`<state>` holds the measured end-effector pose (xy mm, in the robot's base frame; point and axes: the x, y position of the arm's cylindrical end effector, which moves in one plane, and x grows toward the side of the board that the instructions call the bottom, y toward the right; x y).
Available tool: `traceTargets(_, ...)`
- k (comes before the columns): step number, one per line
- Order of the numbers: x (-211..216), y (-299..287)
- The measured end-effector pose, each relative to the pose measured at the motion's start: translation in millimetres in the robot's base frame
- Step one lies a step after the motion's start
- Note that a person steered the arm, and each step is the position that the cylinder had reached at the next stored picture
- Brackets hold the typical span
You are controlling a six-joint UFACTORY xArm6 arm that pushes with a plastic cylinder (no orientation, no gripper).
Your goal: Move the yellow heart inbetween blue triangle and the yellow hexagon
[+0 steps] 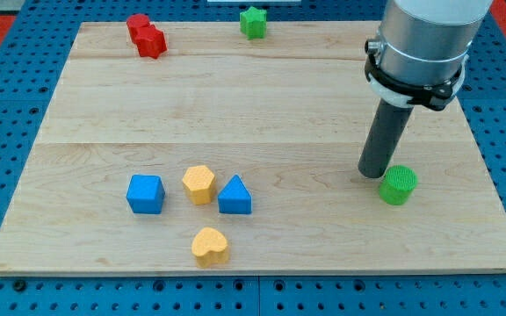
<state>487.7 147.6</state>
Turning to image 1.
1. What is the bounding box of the green cylinder block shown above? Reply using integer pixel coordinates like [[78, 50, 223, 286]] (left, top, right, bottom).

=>
[[379, 165, 418, 205]]

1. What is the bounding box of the red star block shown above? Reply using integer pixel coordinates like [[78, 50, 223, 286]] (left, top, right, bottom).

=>
[[134, 25, 168, 59]]

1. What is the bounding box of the light wooden board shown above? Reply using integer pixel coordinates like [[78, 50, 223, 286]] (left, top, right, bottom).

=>
[[0, 22, 506, 277]]

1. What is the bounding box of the blue triangle block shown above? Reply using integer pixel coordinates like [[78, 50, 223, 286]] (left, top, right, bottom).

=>
[[218, 175, 252, 215]]

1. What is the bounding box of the red cylinder block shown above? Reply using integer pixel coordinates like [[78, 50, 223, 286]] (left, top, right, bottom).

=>
[[126, 13, 150, 43]]

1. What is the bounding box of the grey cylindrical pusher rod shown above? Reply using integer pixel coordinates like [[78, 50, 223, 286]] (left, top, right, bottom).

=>
[[358, 99, 413, 178]]

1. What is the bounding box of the yellow hexagon block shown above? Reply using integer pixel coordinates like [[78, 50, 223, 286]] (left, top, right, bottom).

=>
[[182, 165, 216, 205]]

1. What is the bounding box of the blue cube block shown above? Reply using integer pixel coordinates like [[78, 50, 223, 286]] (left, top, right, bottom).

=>
[[126, 175, 165, 214]]

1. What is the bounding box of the green star block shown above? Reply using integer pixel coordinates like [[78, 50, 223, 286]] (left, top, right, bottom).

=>
[[239, 6, 267, 40]]

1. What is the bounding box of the yellow heart block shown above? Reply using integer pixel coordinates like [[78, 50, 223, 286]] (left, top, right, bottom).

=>
[[191, 227, 230, 269]]

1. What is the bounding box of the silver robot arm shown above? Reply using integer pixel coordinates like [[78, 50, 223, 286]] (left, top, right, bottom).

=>
[[365, 0, 492, 111]]

